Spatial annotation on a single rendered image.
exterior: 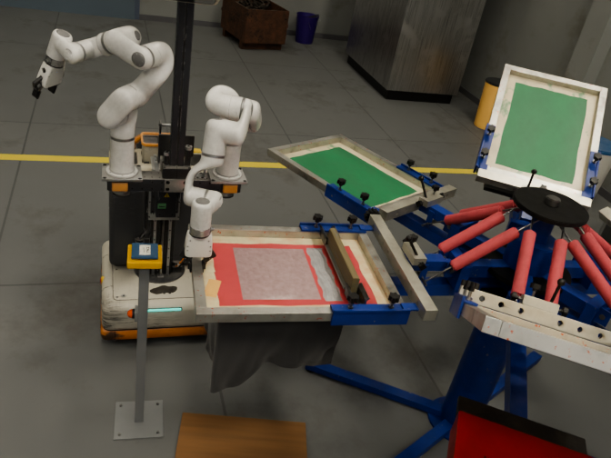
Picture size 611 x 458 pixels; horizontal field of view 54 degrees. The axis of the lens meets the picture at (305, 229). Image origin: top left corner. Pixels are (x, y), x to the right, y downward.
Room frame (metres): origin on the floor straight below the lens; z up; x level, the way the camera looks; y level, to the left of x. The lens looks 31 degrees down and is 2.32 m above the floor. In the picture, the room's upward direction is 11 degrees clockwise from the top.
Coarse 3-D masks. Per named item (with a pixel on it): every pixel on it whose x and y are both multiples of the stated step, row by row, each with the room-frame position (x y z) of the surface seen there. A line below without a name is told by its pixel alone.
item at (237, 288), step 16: (224, 272) 1.87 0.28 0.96; (240, 272) 1.89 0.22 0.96; (224, 288) 1.77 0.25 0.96; (240, 288) 1.79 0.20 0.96; (256, 288) 1.81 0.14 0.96; (272, 288) 1.83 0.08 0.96; (288, 288) 1.85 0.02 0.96; (304, 288) 1.87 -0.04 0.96; (320, 288) 1.89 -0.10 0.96; (368, 288) 1.95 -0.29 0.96; (224, 304) 1.68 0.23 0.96; (240, 304) 1.69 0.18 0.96; (256, 304) 1.71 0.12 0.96; (272, 304) 1.73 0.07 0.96; (288, 304) 1.75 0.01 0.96; (304, 304) 1.77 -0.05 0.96; (320, 304) 1.79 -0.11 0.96
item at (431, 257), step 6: (432, 258) 2.13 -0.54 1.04; (438, 258) 2.14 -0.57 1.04; (444, 258) 2.15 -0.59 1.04; (432, 264) 2.11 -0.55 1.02; (438, 264) 2.12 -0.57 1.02; (444, 264) 2.12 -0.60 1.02; (414, 270) 2.08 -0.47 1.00; (420, 270) 2.09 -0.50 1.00; (432, 270) 2.11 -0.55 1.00; (438, 270) 2.12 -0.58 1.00
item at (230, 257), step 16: (224, 256) 1.97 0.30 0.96; (240, 256) 2.00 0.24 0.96; (256, 256) 2.02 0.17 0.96; (272, 256) 2.04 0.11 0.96; (288, 256) 2.06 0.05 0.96; (304, 256) 2.09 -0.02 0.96; (352, 256) 2.16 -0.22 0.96; (256, 272) 1.91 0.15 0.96; (272, 272) 1.93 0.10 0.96; (288, 272) 1.95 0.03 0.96; (304, 272) 1.98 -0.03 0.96
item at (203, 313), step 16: (224, 224) 2.16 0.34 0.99; (368, 240) 2.26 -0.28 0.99; (368, 256) 2.15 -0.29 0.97; (192, 272) 1.79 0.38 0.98; (384, 272) 2.03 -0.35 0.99; (384, 288) 1.95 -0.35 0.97; (208, 320) 1.57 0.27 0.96; (224, 320) 1.58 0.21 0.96; (240, 320) 1.60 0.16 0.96; (256, 320) 1.62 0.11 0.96; (272, 320) 1.64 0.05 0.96; (288, 320) 1.66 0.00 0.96; (304, 320) 1.67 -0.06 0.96; (320, 320) 1.69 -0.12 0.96
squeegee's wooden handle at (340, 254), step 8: (328, 232) 2.18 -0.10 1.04; (336, 232) 2.16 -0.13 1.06; (328, 240) 2.16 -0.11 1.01; (336, 240) 2.09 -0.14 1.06; (336, 248) 2.06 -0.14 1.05; (344, 248) 2.04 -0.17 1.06; (336, 256) 2.04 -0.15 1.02; (344, 256) 1.98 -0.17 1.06; (344, 264) 1.95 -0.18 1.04; (352, 264) 1.93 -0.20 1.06; (344, 272) 1.93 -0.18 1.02; (352, 272) 1.89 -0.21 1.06; (344, 280) 1.92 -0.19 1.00; (352, 280) 1.85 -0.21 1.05; (352, 288) 1.85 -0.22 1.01
